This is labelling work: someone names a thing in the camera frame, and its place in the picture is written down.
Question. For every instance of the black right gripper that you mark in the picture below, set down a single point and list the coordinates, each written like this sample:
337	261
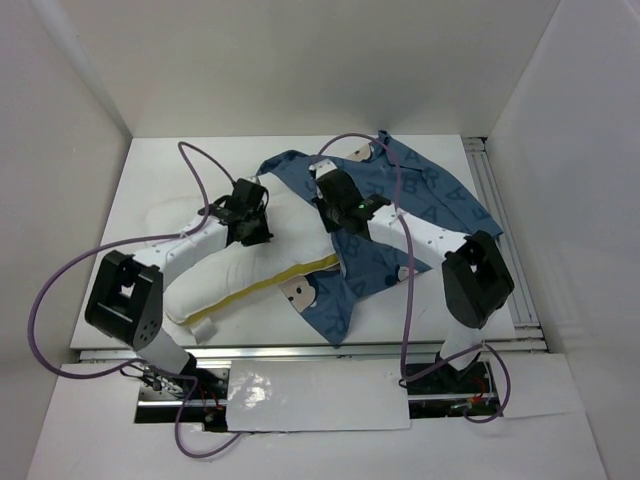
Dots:
329	225

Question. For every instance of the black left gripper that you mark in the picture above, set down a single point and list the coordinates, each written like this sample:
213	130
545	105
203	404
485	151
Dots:
263	234

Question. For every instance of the blue cartoon print pillowcase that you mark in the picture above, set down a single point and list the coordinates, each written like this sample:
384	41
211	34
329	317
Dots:
413	183

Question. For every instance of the white pillow with yellow edge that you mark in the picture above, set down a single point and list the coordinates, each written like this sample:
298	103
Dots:
196	285

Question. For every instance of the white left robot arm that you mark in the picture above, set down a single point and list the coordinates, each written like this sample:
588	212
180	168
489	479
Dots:
126	299

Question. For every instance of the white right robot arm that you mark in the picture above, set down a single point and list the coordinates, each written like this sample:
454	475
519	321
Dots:
475	279

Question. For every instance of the white cover sheet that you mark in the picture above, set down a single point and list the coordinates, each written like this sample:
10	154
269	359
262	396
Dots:
316	396

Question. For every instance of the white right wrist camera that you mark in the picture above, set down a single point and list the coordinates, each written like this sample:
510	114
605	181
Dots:
321	168

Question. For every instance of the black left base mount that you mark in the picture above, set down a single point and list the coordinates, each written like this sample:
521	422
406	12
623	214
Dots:
159	398

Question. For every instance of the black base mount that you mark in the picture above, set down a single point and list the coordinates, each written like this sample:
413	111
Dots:
159	398
439	396

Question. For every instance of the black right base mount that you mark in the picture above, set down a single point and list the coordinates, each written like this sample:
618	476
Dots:
439	396

